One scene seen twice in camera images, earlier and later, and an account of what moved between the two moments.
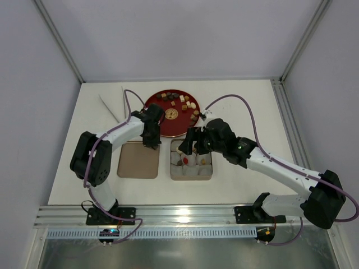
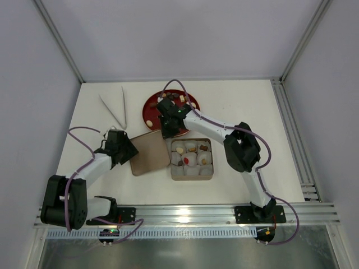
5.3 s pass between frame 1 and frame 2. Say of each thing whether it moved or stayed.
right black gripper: moved
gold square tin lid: moved
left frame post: stayed
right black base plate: stayed
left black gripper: moved
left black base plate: stayed
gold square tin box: stayed
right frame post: stayed
